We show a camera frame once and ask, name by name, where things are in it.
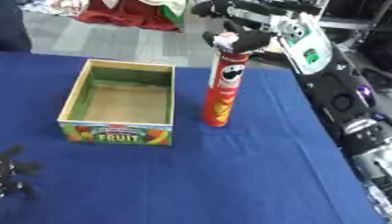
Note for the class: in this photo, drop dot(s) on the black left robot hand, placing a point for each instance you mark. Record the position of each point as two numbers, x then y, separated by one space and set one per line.
13 172

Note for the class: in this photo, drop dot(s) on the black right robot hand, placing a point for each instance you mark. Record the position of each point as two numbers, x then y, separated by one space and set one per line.
250 39

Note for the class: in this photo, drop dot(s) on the red chip can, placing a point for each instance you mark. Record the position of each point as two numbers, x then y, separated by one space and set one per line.
222 90

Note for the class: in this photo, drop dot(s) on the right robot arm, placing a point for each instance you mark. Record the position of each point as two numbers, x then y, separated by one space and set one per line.
326 87

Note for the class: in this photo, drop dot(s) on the cardboard box with green inside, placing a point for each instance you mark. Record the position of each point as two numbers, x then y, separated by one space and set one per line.
122 105

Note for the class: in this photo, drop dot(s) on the red cloth pile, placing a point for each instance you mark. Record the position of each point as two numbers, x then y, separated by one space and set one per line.
132 13

